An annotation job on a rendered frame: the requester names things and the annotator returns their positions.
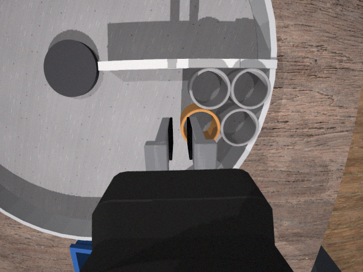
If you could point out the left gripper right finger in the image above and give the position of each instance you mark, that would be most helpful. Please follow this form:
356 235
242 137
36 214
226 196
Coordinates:
204 154

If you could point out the blue crate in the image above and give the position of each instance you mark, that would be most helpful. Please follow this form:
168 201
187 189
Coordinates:
78 257

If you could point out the grey turntable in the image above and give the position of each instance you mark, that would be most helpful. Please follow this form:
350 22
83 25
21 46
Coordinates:
85 141

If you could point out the wooden table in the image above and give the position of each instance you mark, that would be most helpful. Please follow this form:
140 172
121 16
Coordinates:
306 113

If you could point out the bronze bushing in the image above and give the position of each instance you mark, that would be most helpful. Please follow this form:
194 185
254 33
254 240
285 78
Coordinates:
214 130

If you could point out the steel bushing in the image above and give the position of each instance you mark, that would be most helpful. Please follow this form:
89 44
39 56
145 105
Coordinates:
222 129
232 89
190 89

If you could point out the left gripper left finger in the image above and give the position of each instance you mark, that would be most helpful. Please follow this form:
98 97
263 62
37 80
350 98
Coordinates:
156 155

